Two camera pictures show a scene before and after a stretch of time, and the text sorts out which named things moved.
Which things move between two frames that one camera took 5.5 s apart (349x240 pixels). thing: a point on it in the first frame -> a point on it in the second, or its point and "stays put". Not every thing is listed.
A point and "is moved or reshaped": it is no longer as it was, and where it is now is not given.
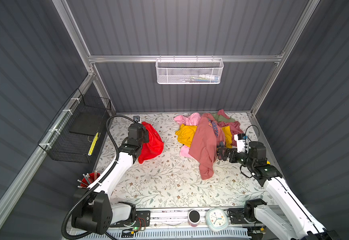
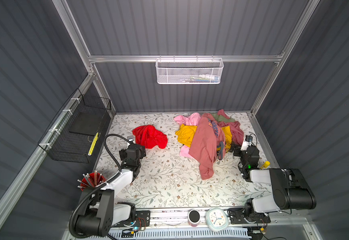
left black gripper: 145,136 -> 123,155
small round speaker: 194,217 stays put
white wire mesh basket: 186,71 stays put
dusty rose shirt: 209,136 stays put
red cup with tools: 87,179 stays put
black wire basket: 72,137 stays put
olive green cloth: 220,118 stays put
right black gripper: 233,151 -> 238,150
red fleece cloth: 152,148 is moved or reshaped
